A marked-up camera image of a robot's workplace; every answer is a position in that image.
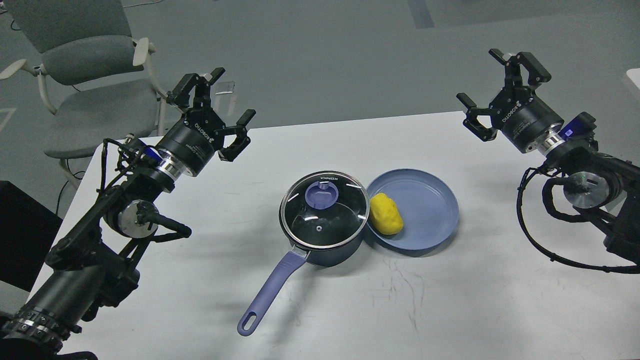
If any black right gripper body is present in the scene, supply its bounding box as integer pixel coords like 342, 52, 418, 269
489, 88, 565, 154

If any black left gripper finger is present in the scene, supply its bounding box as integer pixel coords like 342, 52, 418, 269
166, 67, 226, 126
214, 109, 256, 162

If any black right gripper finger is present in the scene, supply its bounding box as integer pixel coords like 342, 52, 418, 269
455, 93, 508, 142
488, 48, 552, 105

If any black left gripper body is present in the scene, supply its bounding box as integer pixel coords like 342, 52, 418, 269
156, 108, 226, 177

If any glass pot lid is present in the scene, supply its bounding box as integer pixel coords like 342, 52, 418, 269
278, 170, 370, 251

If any yellow potato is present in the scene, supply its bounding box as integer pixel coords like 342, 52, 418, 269
369, 193, 404, 236

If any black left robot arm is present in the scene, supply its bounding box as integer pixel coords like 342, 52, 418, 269
1, 67, 256, 360

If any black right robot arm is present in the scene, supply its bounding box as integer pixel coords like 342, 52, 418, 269
457, 48, 640, 274

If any grey office chair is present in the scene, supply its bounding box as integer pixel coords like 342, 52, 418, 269
1, 0, 167, 188

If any blue plate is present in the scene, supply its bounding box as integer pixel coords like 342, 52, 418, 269
366, 168, 460, 256

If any black box at left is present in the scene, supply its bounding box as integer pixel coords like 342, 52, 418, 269
0, 180, 62, 292

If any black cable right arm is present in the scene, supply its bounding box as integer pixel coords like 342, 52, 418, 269
516, 167, 640, 274

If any blue saucepan with handle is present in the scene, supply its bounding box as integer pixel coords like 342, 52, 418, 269
237, 170, 371, 337

